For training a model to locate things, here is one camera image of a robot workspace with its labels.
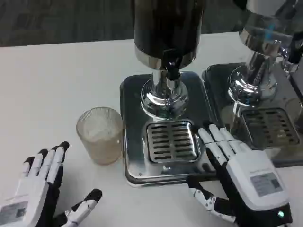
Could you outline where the steel drip tray grid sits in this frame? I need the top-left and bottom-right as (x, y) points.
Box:
(241, 107), (301, 146)
(144, 119), (201, 164)

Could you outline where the dark drink dispenser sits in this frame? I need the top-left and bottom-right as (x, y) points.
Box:
(119, 0), (220, 188)

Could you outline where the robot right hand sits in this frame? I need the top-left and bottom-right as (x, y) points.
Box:
(187, 121), (293, 227)

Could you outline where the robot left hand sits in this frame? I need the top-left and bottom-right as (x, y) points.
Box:
(0, 141), (103, 227)

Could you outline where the clear ribbed glass cup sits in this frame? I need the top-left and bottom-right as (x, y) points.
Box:
(76, 106), (124, 166)

